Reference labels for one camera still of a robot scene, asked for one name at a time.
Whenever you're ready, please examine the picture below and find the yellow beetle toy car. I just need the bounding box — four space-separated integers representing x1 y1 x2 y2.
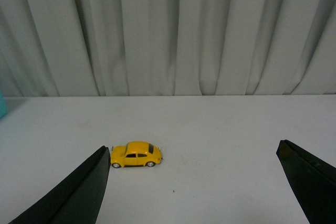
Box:
110 141 163 168

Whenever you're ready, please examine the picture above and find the turquoise plastic storage box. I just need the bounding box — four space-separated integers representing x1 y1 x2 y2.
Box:
0 91 8 119

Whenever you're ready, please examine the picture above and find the white pleated curtain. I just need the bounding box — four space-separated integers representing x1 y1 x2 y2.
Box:
1 0 335 97

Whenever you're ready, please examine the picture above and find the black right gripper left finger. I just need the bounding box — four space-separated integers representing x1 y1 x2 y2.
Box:
11 146 111 223

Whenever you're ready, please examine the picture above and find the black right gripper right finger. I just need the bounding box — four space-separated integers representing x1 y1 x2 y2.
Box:
276 140 335 223

